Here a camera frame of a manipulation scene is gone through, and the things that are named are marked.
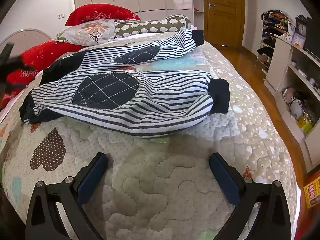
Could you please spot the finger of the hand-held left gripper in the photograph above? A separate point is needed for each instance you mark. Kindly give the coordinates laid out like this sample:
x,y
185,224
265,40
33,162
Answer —
x,y
11,63

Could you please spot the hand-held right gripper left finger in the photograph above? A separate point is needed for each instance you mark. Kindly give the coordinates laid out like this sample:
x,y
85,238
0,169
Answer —
x,y
91,180

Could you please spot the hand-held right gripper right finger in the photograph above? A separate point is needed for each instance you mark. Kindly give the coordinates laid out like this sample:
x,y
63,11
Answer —
x,y
225,180

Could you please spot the striped pants with dark patches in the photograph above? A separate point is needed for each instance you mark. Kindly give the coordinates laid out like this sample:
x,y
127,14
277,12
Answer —
x,y
162,97

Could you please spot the grey rounded headboard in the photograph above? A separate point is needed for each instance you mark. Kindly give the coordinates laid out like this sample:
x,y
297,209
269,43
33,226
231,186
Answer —
x,y
27,36

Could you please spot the red lettered pillow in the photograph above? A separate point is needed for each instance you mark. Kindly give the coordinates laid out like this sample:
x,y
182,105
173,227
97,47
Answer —
x,y
50,52

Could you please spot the heart-patterned quilted bedspread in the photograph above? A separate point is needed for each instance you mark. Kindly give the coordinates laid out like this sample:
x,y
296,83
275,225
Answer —
x,y
150,175

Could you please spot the floral grey pillow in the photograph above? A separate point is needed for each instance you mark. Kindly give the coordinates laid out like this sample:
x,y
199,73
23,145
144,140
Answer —
x,y
85,31

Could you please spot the orange printed box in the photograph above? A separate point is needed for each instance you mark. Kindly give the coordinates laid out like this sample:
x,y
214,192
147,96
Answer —
x,y
312,190

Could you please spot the yellow container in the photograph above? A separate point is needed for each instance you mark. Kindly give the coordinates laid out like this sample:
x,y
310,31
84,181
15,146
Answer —
x,y
305,125

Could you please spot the red pillow with white sparkles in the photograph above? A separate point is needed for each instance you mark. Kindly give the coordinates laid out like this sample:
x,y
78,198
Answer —
x,y
95,11

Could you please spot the white shelf unit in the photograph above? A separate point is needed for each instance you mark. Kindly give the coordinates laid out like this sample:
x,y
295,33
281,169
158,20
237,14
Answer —
x,y
280,55

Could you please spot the green bolster with white dots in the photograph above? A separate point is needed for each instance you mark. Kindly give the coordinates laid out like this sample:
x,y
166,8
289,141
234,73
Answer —
x,y
160,25

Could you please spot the small desk calendar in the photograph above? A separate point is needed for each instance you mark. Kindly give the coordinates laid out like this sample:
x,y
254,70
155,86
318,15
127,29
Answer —
x,y
298,41

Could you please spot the cluttered shoe rack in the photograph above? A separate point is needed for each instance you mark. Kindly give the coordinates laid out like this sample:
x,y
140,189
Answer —
x,y
272,25

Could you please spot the wooden door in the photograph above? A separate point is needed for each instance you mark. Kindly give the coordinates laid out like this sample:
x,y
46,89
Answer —
x,y
225,17

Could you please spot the black television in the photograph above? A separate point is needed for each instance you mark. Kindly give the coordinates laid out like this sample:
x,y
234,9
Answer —
x,y
313,37

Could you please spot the dark table clock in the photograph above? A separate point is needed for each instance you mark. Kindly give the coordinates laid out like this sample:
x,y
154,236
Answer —
x,y
302,28

